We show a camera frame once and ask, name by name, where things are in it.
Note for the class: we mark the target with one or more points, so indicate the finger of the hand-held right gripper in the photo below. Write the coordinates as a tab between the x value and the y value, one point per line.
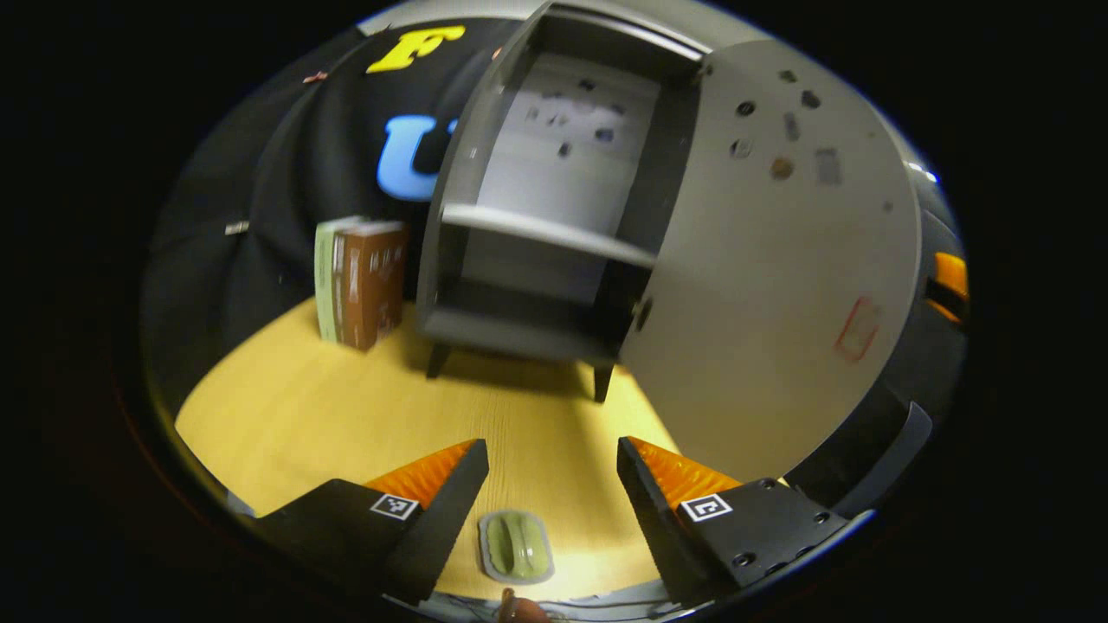
952	275
945	311

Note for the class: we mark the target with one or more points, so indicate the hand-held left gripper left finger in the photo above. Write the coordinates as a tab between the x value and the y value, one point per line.
441	519

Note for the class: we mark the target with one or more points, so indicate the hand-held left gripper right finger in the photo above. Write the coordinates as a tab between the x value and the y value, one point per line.
653	519

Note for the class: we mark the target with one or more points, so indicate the grey cabinet door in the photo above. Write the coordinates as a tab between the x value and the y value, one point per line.
762	260

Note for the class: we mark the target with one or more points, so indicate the grey cabinet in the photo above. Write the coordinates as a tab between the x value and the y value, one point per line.
472	112

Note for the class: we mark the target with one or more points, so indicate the brown book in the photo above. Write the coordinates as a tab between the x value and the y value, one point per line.
388	277

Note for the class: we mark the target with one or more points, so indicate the black backdrop cloth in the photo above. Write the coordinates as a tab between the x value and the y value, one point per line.
260	190

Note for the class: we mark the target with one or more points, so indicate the pink cloth clip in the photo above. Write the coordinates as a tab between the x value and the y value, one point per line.
315	77

